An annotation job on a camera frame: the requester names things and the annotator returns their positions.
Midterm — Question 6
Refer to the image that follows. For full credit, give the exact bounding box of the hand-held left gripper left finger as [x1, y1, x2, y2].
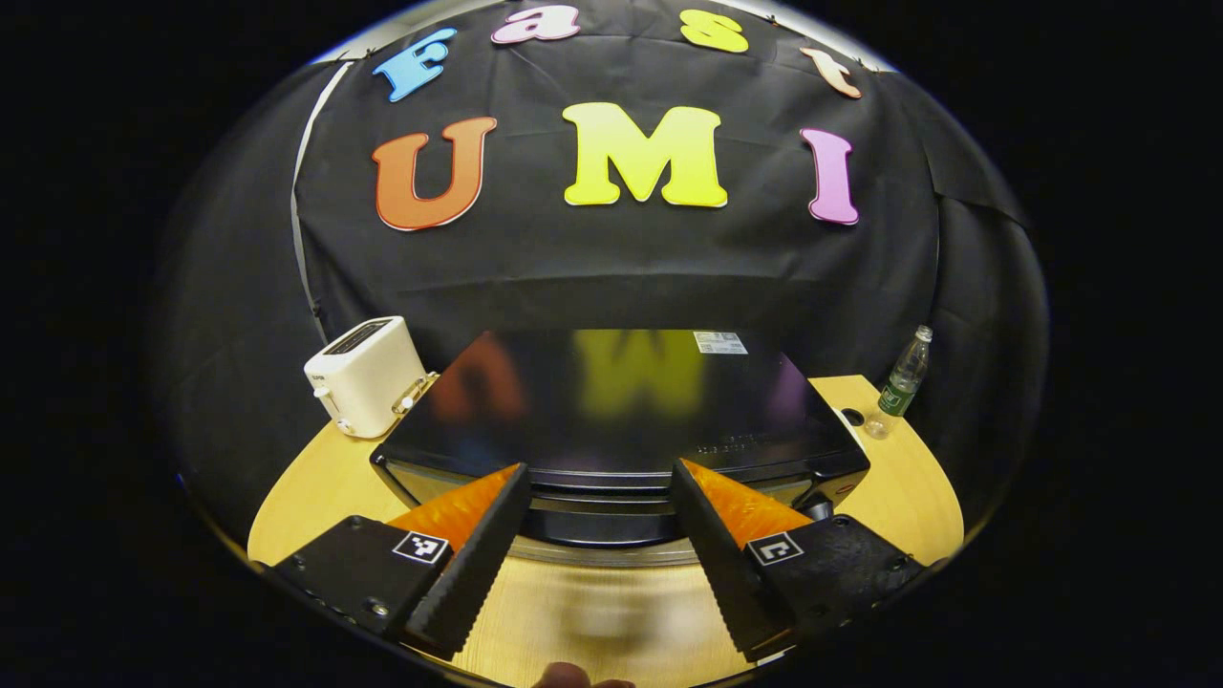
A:
[272, 463, 533, 662]

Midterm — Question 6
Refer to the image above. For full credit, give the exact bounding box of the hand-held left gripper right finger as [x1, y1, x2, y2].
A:
[671, 459, 928, 663]

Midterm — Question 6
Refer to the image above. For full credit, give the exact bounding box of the black electric oven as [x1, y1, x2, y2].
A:
[371, 330, 872, 567]

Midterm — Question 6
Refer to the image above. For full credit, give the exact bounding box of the white toaster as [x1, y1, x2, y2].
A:
[304, 316, 428, 439]

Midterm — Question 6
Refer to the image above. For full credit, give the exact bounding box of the clear plastic water bottle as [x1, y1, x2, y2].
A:
[865, 325, 933, 441]

